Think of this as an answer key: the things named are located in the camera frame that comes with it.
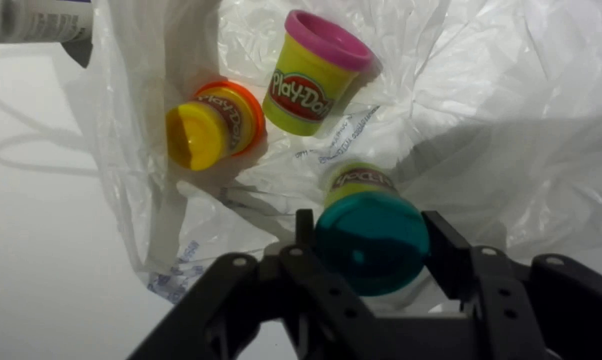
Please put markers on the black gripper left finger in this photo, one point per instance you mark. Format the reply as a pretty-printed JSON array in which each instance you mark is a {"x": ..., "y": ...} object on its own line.
[{"x": 222, "y": 312}]

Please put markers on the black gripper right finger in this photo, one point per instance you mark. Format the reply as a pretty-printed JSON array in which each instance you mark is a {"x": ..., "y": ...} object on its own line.
[{"x": 542, "y": 311}]

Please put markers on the teal play-dough tub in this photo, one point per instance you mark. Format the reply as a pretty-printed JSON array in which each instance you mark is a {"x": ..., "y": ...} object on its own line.
[{"x": 368, "y": 235}]

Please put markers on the yellow play-dough tub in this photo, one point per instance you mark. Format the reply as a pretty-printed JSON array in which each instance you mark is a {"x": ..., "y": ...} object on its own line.
[{"x": 221, "y": 120}]

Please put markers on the pink play-dough tub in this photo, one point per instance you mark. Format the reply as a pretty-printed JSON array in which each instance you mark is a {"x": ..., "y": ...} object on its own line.
[{"x": 316, "y": 65}]

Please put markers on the white plastic bag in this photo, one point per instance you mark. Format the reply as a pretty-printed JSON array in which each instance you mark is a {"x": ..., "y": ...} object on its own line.
[{"x": 485, "y": 110}]

